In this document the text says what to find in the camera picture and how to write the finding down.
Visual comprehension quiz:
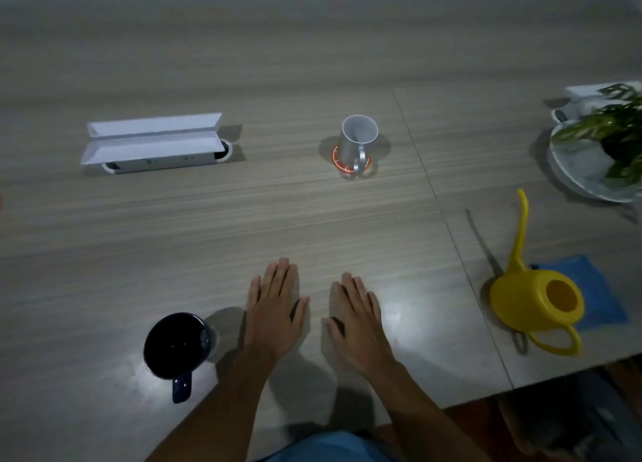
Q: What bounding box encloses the person's right forearm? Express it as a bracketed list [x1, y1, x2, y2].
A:
[368, 362, 494, 462]

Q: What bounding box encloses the small white socket box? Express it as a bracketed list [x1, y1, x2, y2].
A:
[550, 80, 642, 124]

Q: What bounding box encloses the person's left forearm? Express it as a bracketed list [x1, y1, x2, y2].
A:
[145, 347, 280, 462]

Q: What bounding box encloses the green leafy plant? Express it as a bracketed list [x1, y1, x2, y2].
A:
[551, 82, 642, 187]

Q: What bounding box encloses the grey metal mug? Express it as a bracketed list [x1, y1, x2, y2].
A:
[336, 114, 380, 176]

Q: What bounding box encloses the white desk socket box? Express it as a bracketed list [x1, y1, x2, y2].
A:
[80, 112, 233, 176]

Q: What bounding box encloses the person's right hand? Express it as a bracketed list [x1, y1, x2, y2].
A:
[321, 271, 398, 380]

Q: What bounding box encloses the dark blue mug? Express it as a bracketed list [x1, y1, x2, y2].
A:
[143, 312, 218, 405]

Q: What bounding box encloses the blue cloth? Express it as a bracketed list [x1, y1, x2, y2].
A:
[530, 255, 630, 333]

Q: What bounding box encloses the yellow watering can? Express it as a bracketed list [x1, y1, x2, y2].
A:
[489, 189, 586, 357]

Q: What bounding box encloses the person's blue shirt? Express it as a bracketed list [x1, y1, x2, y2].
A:
[265, 430, 398, 462]

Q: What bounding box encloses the person's left hand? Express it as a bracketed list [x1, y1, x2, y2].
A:
[243, 257, 311, 363]

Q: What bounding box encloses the orange slice coaster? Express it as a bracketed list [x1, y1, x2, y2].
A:
[330, 144, 374, 178]

